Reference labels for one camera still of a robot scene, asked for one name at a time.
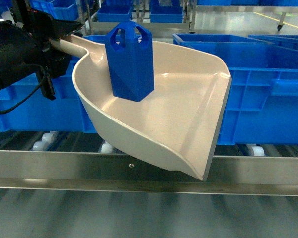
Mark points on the large blue crate left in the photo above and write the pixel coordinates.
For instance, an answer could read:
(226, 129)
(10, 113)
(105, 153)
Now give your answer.
(65, 113)

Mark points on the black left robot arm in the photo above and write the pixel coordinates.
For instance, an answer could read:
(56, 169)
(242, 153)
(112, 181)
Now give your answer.
(26, 49)

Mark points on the beige plastic dustpan tray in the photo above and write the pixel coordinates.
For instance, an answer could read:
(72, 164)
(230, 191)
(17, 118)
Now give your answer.
(176, 126)

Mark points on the blue plastic part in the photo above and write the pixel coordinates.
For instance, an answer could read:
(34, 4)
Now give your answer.
(129, 49)

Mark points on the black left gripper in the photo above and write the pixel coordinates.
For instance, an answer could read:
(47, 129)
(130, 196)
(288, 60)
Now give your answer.
(43, 27)

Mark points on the large blue crate right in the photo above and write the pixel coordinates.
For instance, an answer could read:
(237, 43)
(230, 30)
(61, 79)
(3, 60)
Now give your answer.
(262, 106)

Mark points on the steel roller conveyor shelf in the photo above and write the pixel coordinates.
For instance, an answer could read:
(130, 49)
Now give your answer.
(75, 185)

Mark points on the large blue crate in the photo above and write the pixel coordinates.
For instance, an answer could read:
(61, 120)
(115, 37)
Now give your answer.
(262, 106)
(65, 113)

